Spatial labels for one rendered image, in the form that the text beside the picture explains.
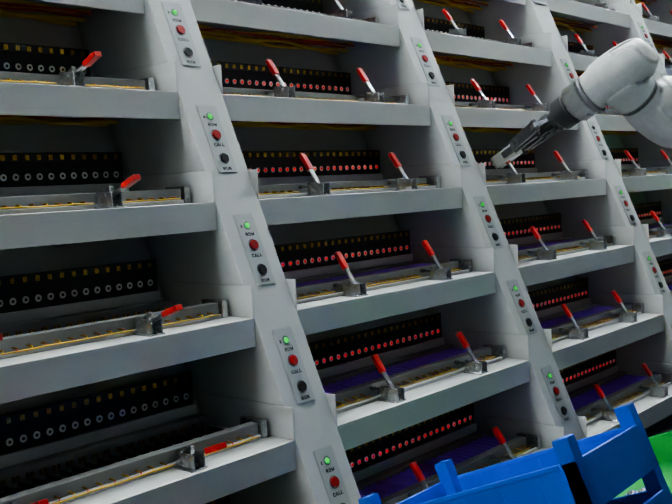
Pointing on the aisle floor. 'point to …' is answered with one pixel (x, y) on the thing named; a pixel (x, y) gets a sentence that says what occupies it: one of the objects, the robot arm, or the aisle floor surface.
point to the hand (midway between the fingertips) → (506, 155)
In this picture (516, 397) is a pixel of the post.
